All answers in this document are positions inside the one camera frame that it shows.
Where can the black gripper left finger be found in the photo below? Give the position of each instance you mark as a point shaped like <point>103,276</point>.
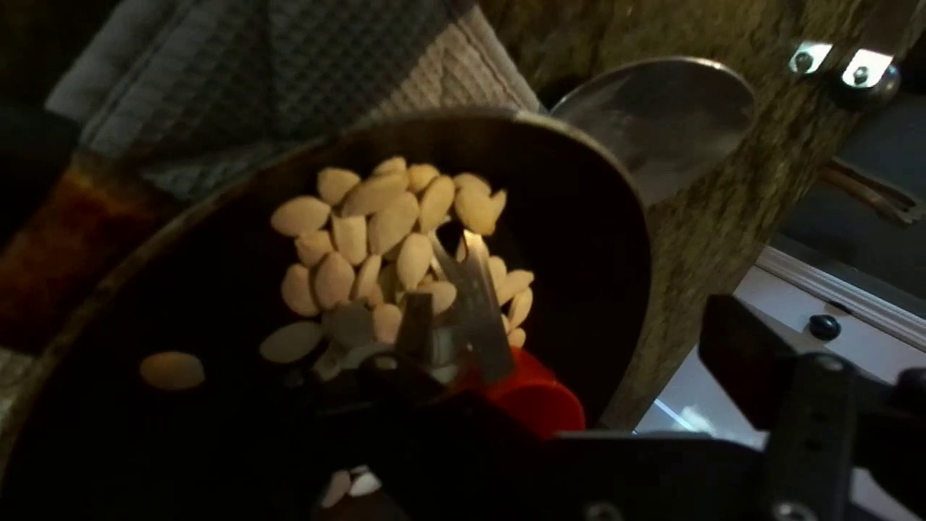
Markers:
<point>419,332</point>

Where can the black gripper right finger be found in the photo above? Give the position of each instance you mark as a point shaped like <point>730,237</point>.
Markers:
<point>814,442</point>

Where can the black round bowl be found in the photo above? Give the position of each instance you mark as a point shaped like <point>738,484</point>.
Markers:
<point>581,269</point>

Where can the pile of pale seeds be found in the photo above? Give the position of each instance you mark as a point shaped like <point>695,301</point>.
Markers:
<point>387,219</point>

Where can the black round bolt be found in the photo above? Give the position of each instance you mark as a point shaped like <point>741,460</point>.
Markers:
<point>827,324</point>

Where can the single pale seed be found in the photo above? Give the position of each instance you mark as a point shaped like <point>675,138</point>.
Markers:
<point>171,369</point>
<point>290,338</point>

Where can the grey checkered kitchen towel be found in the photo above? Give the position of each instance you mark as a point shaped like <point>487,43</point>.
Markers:
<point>290,76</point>

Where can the silver metal spoon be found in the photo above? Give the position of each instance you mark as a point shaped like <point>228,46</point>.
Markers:
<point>668,120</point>

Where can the brown wooden board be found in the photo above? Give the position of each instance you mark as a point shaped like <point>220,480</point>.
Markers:
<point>67,248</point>

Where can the metal table clamp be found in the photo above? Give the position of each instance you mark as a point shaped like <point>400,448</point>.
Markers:
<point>864,73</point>

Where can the white platform with aluminium rail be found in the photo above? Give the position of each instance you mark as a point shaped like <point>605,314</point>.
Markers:
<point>869,319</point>

